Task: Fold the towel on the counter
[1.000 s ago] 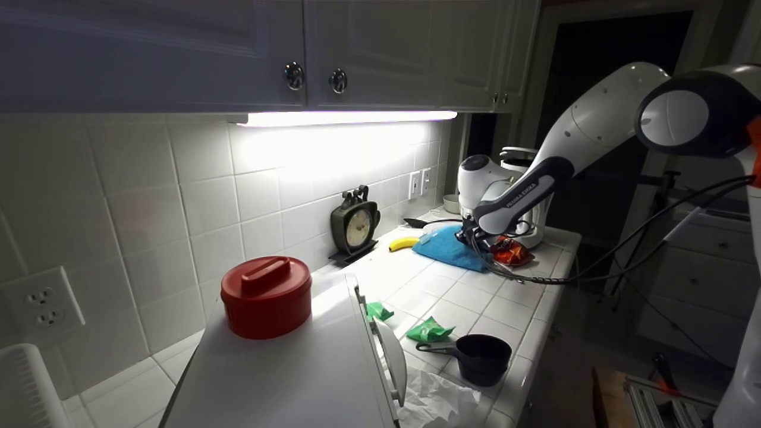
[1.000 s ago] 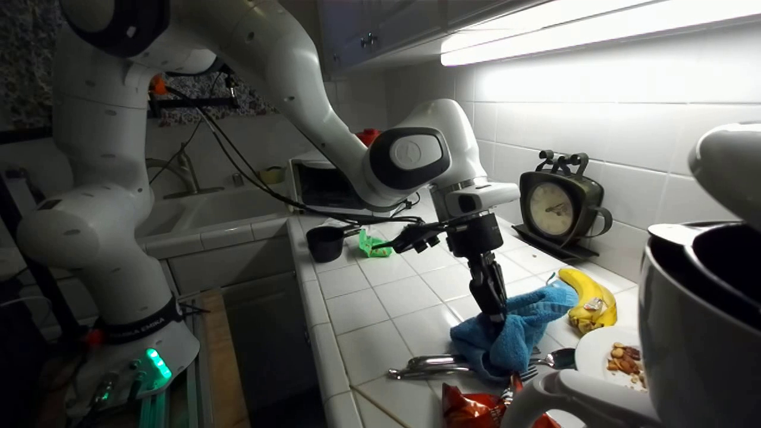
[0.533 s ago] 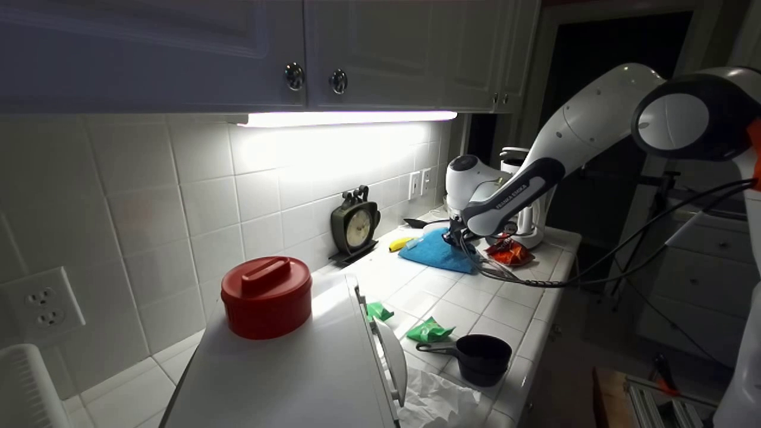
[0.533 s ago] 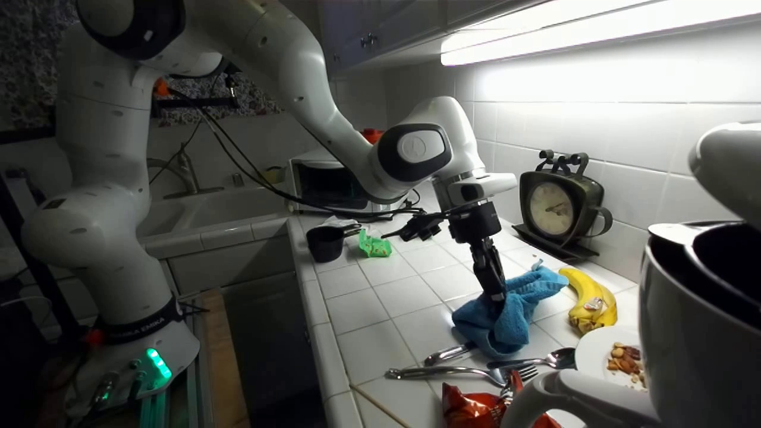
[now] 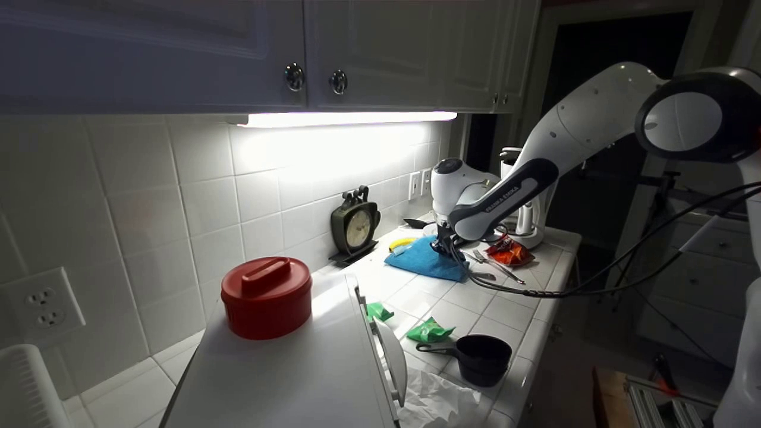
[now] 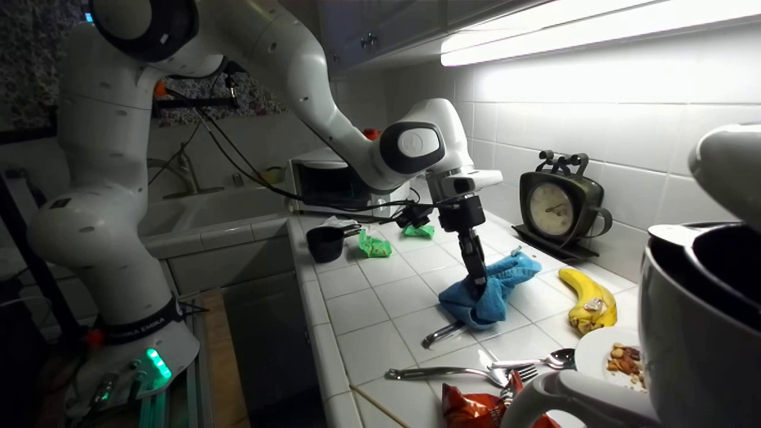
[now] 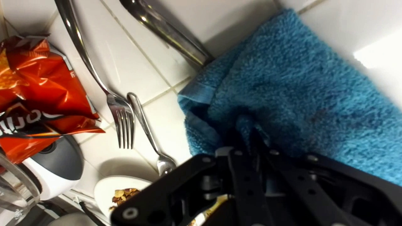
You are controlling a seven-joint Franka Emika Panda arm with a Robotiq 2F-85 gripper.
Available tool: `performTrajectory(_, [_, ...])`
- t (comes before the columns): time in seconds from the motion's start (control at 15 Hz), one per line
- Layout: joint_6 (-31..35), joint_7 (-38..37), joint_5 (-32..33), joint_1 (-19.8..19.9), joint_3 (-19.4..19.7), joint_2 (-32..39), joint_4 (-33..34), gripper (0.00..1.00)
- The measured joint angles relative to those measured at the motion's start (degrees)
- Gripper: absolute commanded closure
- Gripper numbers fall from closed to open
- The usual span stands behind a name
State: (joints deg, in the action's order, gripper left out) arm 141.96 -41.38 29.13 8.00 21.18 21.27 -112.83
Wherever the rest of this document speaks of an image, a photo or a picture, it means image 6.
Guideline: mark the red lidded canister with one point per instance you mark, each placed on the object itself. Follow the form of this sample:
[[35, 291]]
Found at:
[[371, 135]]

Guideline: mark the green snack packet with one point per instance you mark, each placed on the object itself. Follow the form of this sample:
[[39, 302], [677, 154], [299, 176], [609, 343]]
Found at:
[[418, 231], [374, 243]]

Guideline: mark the blue terry towel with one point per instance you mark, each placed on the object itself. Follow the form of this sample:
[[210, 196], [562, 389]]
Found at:
[[494, 289]]

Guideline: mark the thin wooden stick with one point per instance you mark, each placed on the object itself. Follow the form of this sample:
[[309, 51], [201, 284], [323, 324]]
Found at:
[[378, 404]]

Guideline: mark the small metal utensil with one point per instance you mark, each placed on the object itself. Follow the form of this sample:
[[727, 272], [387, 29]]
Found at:
[[437, 333]]

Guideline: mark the round metal cabinet knob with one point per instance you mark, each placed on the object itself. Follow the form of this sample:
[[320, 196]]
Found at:
[[368, 38]]

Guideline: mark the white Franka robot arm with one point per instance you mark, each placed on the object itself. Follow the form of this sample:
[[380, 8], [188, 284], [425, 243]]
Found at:
[[102, 215]]

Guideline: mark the white sink basin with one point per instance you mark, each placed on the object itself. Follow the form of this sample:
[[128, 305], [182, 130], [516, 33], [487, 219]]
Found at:
[[215, 217]]

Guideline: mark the wooden board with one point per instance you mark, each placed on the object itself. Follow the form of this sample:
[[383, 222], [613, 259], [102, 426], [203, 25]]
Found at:
[[222, 365]]

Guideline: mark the under-cabinet light bar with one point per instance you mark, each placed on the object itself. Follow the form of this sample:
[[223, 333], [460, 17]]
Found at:
[[595, 32]]

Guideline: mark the white plate with food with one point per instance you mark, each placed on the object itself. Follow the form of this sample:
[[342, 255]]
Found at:
[[613, 360]]

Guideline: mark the dark cup-shaped table clock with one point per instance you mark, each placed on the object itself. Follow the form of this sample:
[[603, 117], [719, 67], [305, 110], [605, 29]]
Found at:
[[555, 209]]

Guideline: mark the yellow banana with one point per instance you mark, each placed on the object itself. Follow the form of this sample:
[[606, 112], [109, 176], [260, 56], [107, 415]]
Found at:
[[590, 305]]

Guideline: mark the black measuring cup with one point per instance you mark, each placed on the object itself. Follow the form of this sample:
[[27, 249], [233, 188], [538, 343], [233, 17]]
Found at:
[[323, 240]]

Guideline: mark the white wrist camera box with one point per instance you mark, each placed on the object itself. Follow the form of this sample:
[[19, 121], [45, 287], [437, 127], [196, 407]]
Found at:
[[467, 182]]

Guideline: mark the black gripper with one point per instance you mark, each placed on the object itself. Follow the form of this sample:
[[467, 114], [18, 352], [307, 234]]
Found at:
[[462, 213]]

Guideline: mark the white stand mixer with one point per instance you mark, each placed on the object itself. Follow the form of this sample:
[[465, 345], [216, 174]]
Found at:
[[704, 318]]

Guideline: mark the red chip bag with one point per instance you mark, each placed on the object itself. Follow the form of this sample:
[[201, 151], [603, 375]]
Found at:
[[475, 407]]

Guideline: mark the white upper cabinet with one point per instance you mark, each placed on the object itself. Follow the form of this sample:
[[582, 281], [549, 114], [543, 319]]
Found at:
[[394, 32]]

